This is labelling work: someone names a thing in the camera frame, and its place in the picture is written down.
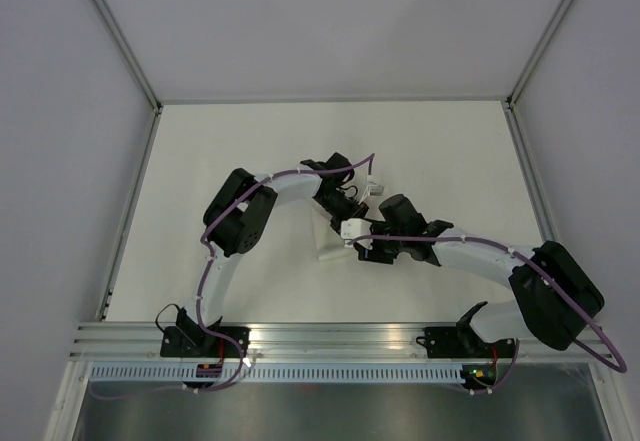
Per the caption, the white cloth napkin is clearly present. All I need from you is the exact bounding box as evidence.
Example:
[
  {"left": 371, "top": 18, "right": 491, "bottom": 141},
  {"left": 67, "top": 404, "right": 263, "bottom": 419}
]
[{"left": 310, "top": 204, "right": 355, "bottom": 262}]

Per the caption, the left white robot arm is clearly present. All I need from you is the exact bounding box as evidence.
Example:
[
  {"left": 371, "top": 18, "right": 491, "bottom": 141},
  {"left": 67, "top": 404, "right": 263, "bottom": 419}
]
[{"left": 162, "top": 153, "right": 374, "bottom": 357}]

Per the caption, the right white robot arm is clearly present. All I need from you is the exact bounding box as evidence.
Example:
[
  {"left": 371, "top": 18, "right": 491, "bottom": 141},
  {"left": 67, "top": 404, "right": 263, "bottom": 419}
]
[{"left": 341, "top": 194, "right": 605, "bottom": 356}]

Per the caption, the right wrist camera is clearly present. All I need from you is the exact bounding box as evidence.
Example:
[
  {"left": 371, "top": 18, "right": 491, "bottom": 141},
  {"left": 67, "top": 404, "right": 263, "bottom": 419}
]
[{"left": 340, "top": 218, "right": 372, "bottom": 249}]

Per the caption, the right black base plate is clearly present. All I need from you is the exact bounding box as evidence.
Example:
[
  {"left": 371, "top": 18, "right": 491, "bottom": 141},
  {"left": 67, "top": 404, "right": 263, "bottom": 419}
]
[{"left": 415, "top": 325, "right": 515, "bottom": 360}]

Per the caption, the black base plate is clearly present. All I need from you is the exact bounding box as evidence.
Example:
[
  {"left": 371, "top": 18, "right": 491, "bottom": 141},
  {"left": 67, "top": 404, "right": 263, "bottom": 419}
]
[
  {"left": 415, "top": 325, "right": 515, "bottom": 360},
  {"left": 160, "top": 326, "right": 250, "bottom": 359}
]

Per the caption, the white slotted cable duct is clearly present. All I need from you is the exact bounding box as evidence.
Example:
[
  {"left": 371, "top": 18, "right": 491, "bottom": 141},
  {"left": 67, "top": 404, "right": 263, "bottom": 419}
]
[{"left": 90, "top": 362, "right": 463, "bottom": 384}]

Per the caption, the right aluminium frame post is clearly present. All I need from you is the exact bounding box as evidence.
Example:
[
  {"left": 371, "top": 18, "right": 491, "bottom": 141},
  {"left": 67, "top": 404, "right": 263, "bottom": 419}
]
[{"left": 504, "top": 0, "right": 599, "bottom": 107}]

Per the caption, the aluminium frame post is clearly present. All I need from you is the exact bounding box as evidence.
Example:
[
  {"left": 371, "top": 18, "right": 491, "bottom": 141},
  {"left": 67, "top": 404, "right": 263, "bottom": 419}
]
[
  {"left": 504, "top": 0, "right": 599, "bottom": 107},
  {"left": 67, "top": 0, "right": 162, "bottom": 112}
]

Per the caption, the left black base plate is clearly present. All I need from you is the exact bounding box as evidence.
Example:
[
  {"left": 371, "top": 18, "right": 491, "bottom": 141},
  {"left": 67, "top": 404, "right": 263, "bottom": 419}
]
[{"left": 160, "top": 326, "right": 250, "bottom": 359}]

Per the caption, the aluminium mounting rail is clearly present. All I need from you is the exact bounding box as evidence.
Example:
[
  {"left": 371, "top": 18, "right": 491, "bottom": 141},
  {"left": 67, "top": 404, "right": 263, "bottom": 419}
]
[{"left": 67, "top": 321, "right": 615, "bottom": 363}]

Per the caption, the left aluminium frame post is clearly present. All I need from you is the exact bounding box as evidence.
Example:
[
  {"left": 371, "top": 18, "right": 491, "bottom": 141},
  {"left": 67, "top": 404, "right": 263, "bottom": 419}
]
[{"left": 67, "top": 0, "right": 162, "bottom": 112}]

